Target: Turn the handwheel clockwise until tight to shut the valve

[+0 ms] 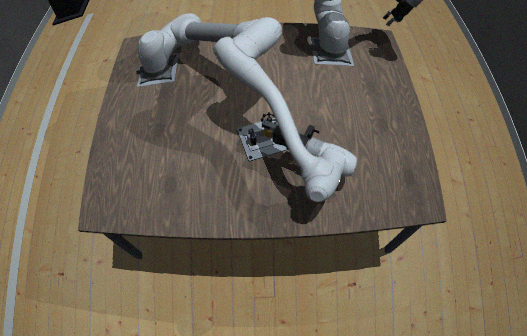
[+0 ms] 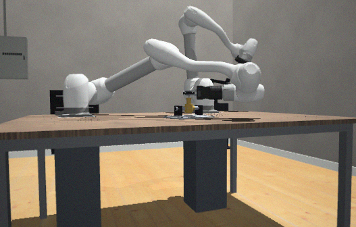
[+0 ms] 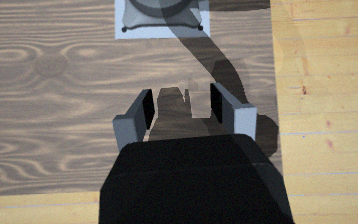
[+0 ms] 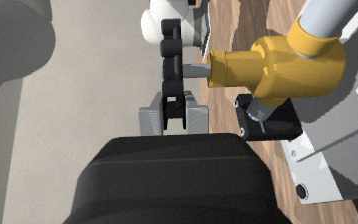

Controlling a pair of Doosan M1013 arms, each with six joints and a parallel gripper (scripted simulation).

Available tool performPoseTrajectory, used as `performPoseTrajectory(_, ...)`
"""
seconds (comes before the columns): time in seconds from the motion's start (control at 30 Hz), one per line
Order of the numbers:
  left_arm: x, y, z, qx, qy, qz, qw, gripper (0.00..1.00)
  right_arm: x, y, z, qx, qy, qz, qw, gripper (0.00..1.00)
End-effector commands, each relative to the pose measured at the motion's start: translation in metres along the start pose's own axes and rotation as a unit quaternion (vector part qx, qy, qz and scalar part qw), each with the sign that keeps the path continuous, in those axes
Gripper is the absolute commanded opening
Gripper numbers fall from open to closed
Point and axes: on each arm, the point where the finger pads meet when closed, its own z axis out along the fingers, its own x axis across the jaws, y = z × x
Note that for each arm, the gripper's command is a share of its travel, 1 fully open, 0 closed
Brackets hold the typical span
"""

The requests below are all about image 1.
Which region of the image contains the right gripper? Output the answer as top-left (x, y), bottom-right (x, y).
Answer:
top-left (261, 120), bottom-right (324, 156)

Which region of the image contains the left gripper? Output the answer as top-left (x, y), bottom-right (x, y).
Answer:
top-left (383, 0), bottom-right (421, 26)

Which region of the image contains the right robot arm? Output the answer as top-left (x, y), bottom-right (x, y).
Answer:
top-left (136, 13), bottom-right (357, 202)

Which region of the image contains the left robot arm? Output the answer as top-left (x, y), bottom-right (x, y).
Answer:
top-left (309, 0), bottom-right (350, 63)

